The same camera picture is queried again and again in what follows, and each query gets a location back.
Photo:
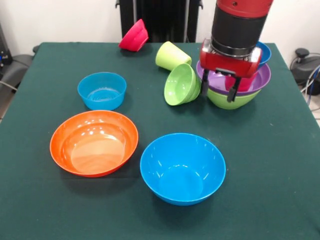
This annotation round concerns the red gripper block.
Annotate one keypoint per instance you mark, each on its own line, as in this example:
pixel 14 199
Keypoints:
pixel 230 65

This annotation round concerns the red plastic cup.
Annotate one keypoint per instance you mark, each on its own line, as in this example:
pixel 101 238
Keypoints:
pixel 247 83

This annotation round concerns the small ribbed green bowl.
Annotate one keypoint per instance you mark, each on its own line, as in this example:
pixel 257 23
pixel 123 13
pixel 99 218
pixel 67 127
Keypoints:
pixel 178 85

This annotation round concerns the purple plastic bowl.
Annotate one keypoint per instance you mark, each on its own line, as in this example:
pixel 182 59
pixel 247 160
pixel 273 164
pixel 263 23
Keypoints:
pixel 262 78

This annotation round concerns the dark blue bowl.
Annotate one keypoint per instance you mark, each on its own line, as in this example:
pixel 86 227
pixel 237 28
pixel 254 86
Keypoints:
pixel 265 53

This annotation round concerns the green plastic cup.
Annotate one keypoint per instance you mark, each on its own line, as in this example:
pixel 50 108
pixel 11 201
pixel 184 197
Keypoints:
pixel 170 56

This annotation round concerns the pink plastic bowl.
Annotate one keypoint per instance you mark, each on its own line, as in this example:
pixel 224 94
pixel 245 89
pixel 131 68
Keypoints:
pixel 133 37

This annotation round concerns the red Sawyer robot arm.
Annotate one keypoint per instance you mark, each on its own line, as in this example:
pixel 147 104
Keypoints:
pixel 237 27

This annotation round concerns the large green bowl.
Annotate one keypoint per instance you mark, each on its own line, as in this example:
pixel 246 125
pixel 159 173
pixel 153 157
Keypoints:
pixel 246 98

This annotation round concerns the large light blue bowl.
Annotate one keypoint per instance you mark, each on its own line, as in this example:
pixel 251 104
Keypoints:
pixel 182 180

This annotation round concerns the ribbed light blue bowl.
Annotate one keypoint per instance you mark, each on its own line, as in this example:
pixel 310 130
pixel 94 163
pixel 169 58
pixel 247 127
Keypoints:
pixel 100 97

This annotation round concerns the dark green table cloth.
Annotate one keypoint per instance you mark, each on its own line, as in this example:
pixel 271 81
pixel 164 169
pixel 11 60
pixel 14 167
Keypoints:
pixel 250 212

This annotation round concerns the orange plastic bowl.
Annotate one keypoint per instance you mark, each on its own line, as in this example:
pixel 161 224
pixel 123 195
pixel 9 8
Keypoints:
pixel 95 152

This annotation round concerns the black box device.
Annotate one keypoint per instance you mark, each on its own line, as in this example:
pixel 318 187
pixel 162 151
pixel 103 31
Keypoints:
pixel 5 50

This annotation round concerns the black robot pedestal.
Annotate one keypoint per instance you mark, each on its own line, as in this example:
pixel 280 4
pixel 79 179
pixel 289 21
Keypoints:
pixel 165 22

